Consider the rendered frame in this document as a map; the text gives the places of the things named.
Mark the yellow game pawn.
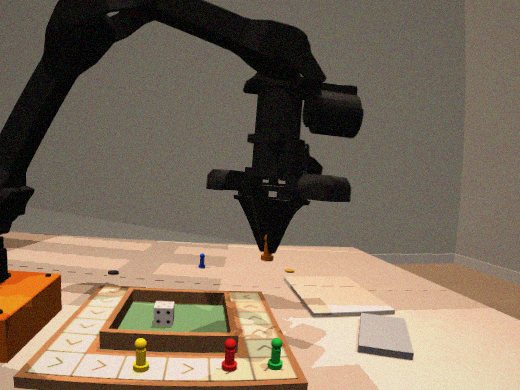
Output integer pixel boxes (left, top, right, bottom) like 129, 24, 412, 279
133, 338, 149, 373

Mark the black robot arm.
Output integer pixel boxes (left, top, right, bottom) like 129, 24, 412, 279
0, 0, 363, 235

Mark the red pawn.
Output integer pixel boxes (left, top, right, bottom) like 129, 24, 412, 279
221, 339, 237, 372

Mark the blue game pawn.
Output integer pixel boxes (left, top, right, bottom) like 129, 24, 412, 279
198, 253, 205, 269

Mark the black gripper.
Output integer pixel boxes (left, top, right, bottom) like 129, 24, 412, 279
206, 125, 351, 254

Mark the green pawn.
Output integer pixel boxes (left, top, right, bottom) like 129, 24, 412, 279
268, 338, 283, 370

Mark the white die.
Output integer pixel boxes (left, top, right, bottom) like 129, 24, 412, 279
153, 301, 175, 326

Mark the orange pawn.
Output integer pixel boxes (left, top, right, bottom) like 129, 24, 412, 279
261, 234, 274, 261

